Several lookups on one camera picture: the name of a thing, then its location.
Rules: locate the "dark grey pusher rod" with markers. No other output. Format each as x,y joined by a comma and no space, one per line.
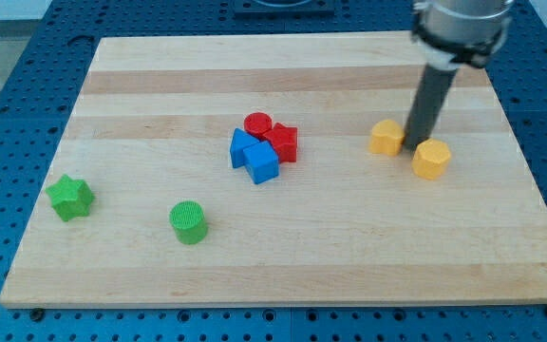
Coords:
427,105

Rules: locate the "yellow heart block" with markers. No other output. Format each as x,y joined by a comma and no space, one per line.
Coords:
386,137

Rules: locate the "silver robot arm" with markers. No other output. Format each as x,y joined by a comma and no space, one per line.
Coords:
450,34

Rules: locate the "yellow hexagon block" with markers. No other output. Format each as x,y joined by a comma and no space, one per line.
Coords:
431,159

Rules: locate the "red star block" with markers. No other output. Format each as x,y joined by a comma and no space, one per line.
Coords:
284,140

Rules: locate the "red cylinder block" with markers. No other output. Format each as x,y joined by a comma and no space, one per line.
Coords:
257,124

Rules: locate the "wooden board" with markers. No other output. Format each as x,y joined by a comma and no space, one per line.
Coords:
152,126

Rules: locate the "blue cube block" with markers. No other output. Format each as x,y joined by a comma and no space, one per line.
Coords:
261,162

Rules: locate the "blue triangle block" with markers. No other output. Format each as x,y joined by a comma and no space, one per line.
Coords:
240,141

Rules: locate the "green cylinder block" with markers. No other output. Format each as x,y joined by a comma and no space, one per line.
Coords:
188,221

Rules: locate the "green star block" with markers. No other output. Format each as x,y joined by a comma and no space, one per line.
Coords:
70,198

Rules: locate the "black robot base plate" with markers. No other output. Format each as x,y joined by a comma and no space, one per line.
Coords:
251,8

